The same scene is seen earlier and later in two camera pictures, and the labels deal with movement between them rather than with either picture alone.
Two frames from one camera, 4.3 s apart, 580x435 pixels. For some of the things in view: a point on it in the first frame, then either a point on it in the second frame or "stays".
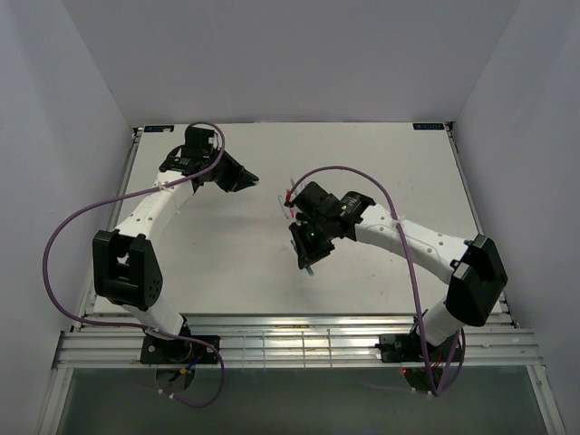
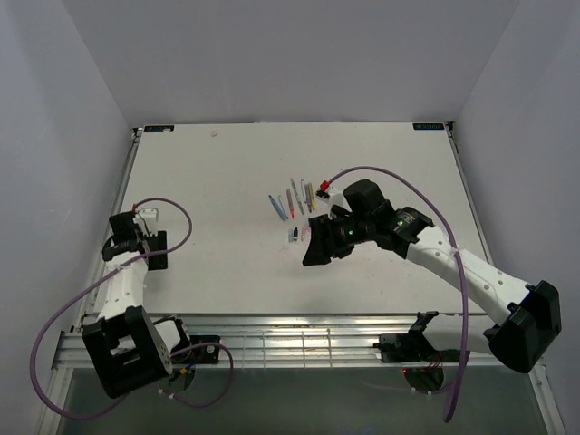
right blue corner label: [428, 126] stays
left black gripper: [240, 178] → [159, 241]
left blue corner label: [159, 129] stays
